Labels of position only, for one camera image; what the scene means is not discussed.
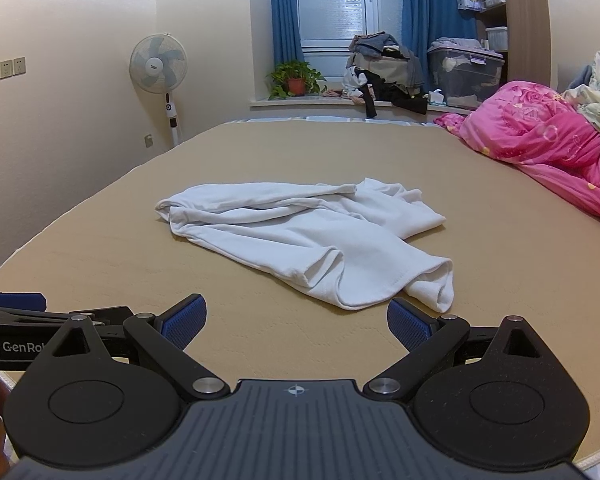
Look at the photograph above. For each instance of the clear plastic storage bin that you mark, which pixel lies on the clear plastic storage bin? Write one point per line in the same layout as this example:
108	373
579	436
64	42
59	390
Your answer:
466	72

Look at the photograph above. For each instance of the potted green plant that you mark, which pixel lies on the potted green plant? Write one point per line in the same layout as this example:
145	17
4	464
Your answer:
295	78

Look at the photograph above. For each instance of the beige mattress pad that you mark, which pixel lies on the beige mattress pad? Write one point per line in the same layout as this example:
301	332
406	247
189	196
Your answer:
516	249

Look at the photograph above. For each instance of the wall socket plates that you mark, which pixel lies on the wall socket plates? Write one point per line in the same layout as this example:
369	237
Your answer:
14	67

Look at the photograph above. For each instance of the white long-sleeve shirt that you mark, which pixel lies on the white long-sleeve shirt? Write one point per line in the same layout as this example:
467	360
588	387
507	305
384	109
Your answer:
344	244

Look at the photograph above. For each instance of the pile of dark clothes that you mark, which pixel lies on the pile of dark clothes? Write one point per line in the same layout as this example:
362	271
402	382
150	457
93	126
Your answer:
380	69

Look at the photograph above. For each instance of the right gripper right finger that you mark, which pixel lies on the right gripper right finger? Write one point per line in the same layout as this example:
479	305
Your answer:
492	397

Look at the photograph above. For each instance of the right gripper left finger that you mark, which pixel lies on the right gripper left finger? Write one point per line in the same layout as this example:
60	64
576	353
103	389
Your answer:
100	394

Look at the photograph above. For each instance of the blue curtain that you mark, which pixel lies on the blue curtain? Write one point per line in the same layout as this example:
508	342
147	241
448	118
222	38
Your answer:
286	31
424	21

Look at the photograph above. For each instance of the blue curtain left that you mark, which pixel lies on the blue curtain left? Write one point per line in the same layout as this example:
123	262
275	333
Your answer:
286	31

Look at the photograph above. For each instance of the blue curtain right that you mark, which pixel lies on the blue curtain right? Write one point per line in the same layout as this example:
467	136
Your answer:
424	21

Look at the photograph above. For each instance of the wooden shelf unit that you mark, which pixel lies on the wooden shelf unit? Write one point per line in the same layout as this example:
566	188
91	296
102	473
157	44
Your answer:
529	47

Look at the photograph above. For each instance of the white standing fan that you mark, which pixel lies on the white standing fan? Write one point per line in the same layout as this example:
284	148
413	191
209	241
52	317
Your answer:
158	65

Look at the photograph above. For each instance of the low wall outlet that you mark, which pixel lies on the low wall outlet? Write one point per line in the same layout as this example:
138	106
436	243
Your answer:
148	141

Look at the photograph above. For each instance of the pink quilt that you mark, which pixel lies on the pink quilt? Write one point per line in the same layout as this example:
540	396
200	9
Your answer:
533	128

